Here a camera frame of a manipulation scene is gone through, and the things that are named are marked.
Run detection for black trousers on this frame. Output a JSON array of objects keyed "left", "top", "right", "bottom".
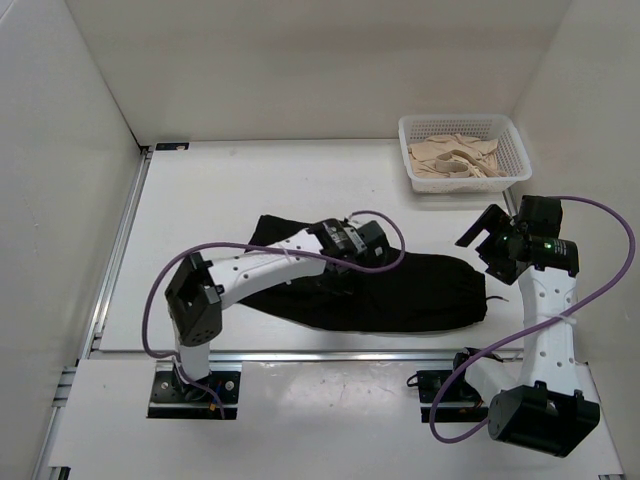
[{"left": 242, "top": 215, "right": 491, "bottom": 334}]

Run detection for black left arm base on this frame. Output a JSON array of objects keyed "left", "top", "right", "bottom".
[{"left": 147, "top": 368, "right": 241, "bottom": 421}]

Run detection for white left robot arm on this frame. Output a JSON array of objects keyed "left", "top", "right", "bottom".
[{"left": 165, "top": 219, "right": 389, "bottom": 400}]

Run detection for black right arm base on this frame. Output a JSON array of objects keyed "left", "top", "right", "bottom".
[{"left": 406, "top": 369, "right": 491, "bottom": 424}]

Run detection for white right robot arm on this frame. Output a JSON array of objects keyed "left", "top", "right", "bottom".
[{"left": 449, "top": 196, "right": 600, "bottom": 458}]

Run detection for beige trousers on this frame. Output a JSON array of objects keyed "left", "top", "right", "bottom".
[{"left": 408, "top": 134, "right": 508, "bottom": 179}]

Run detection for white plastic basket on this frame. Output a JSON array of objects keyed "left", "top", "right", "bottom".
[{"left": 398, "top": 114, "right": 532, "bottom": 194}]

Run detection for small black label plate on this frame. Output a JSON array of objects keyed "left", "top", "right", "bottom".
[{"left": 155, "top": 142, "right": 190, "bottom": 151}]

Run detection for silver right aluminium rail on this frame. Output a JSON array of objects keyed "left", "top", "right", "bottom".
[{"left": 502, "top": 187, "right": 518, "bottom": 215}]

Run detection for silver aluminium rail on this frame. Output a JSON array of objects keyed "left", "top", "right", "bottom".
[
  {"left": 76, "top": 146, "right": 154, "bottom": 363},
  {"left": 502, "top": 187, "right": 518, "bottom": 215},
  {"left": 89, "top": 349, "right": 523, "bottom": 363}
]

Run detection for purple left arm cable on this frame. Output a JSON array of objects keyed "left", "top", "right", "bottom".
[{"left": 141, "top": 209, "right": 407, "bottom": 417}]

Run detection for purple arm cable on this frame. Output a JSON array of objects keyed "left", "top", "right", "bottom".
[
  {"left": 141, "top": 209, "right": 407, "bottom": 417},
  {"left": 428, "top": 195, "right": 633, "bottom": 445}
]

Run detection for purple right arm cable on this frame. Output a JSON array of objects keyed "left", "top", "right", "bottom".
[{"left": 428, "top": 195, "right": 633, "bottom": 445}]

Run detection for silver front aluminium rail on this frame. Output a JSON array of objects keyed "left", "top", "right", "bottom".
[{"left": 89, "top": 349, "right": 523, "bottom": 363}]

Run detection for silver left aluminium rail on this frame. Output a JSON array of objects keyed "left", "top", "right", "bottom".
[{"left": 76, "top": 146, "right": 154, "bottom": 363}]

